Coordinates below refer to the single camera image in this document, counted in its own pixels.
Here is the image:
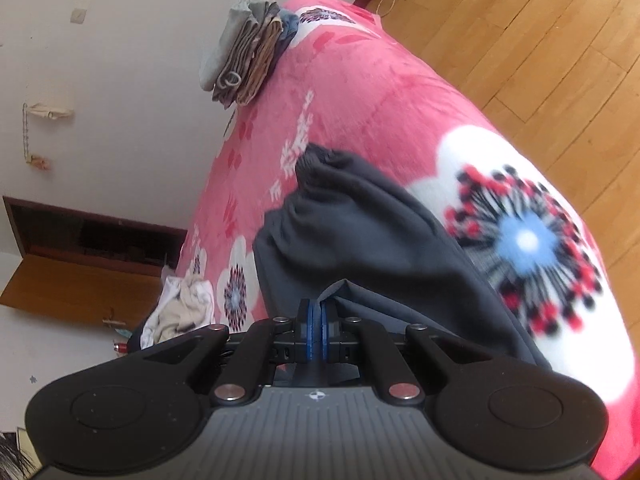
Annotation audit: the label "wooden door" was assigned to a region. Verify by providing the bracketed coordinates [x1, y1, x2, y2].
[0, 195, 189, 317]

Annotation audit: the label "hanging wall ornament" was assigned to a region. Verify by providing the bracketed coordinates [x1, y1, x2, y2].
[22, 102, 76, 173]

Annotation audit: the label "stack of folded clothes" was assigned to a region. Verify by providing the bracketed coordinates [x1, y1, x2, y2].
[199, 0, 282, 93]

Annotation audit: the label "pink floral blanket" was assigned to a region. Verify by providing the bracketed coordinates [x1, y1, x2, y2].
[172, 0, 620, 480]

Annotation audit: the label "blue folded garment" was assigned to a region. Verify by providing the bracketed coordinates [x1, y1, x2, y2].
[272, 7, 302, 63]

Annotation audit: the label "dark grey pants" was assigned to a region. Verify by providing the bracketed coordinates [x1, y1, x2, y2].
[252, 142, 553, 396]

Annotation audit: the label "white garment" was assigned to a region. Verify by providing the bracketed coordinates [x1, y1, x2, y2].
[141, 277, 217, 350]

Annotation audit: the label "tan folded garment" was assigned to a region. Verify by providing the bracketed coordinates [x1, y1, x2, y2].
[212, 15, 282, 109]

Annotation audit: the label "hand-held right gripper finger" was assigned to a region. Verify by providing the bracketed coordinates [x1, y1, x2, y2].
[135, 299, 321, 407]
[320, 299, 501, 406]

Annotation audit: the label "beige garment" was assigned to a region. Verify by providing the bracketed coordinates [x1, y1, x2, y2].
[151, 285, 212, 345]

